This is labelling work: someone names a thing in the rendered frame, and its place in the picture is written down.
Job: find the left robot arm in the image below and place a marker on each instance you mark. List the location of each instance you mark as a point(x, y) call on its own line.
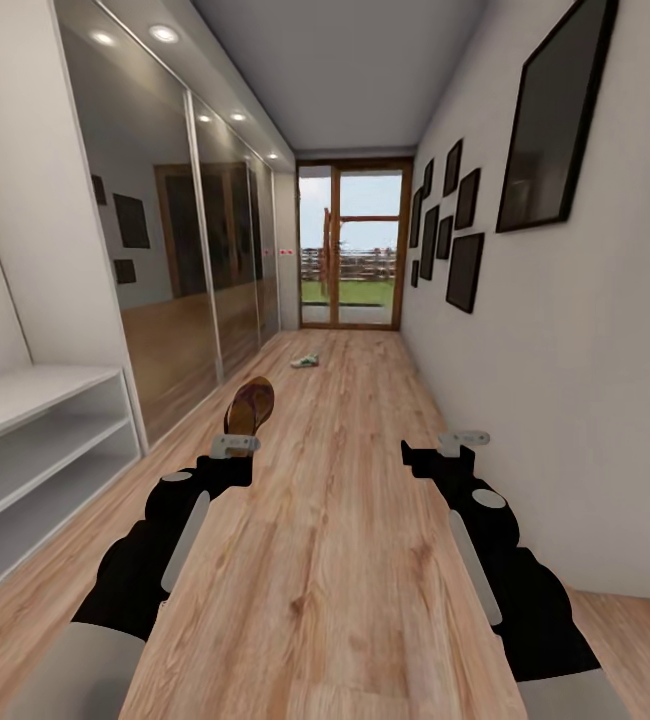
point(88, 673)

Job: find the sandal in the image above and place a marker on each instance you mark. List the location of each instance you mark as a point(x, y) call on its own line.
point(252, 406)

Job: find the door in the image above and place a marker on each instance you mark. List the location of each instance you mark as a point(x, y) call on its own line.
point(353, 221)

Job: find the downlight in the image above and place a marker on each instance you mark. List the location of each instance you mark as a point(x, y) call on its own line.
point(163, 34)

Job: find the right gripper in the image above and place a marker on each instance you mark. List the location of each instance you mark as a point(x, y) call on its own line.
point(428, 463)

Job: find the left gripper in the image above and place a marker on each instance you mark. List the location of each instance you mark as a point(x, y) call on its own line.
point(236, 471)

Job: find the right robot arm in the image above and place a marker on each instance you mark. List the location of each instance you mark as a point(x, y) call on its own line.
point(558, 673)

